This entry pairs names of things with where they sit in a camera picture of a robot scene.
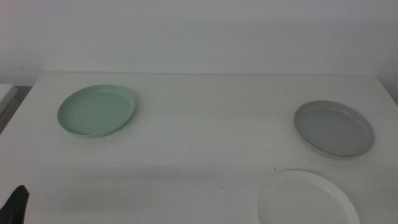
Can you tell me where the mint green shallow bowl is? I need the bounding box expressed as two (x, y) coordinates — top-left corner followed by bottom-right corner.
(57, 84), (136, 138)

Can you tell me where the white shallow bowl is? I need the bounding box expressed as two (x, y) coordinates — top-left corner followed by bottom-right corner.
(256, 169), (361, 224)

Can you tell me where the grey shallow bowl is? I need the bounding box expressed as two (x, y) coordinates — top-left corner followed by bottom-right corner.
(294, 100), (376, 160)

